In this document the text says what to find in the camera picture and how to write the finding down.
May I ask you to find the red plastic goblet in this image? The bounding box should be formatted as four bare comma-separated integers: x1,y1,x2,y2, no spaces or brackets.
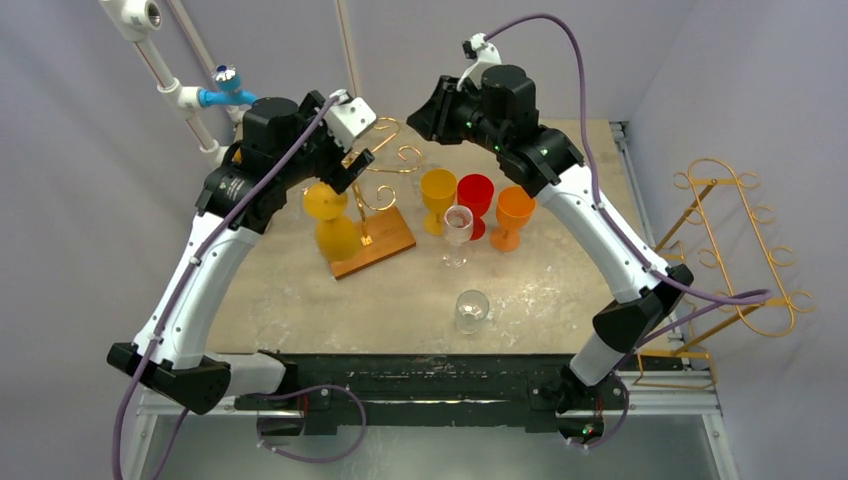
457,173,495,241

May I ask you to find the ribbed clear wine glass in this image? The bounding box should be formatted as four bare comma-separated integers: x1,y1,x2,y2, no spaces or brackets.
443,205,474,268

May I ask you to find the gold wire wine glass rack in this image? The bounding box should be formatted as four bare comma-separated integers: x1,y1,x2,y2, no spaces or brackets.
329,117,424,280

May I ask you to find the yellow plastic goblet front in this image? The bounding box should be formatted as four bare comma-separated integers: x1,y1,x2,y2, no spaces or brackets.
303,182,363,263

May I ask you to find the yellow plastic goblet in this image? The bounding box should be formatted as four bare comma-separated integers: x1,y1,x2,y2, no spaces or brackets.
420,168,458,236
303,182,363,263

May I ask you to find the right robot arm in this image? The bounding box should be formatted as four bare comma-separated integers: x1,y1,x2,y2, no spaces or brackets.
406,65,694,407

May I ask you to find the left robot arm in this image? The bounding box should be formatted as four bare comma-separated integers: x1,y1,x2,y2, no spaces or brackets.
107,90,377,415

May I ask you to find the yellow plastic goblet back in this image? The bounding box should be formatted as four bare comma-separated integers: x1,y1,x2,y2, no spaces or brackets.
420,168,458,236

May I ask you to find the blue tap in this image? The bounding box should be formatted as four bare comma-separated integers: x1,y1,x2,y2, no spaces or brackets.
197,64,259,108

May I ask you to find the orange plastic goblet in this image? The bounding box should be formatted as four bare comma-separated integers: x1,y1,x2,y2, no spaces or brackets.
489,186,536,253

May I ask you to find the clear glass near front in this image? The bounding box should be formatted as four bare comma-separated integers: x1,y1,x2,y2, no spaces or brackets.
455,290,490,335

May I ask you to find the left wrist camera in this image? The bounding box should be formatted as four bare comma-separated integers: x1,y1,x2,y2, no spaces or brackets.
324,89,377,152

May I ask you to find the white pvc pipe frame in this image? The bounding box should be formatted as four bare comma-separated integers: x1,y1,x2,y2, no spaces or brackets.
99,0,370,167

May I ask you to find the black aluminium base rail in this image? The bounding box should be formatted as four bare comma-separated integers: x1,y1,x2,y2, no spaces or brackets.
135,354,723,439

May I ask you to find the gold wall hook rack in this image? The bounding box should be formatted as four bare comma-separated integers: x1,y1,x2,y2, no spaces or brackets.
633,158,815,389

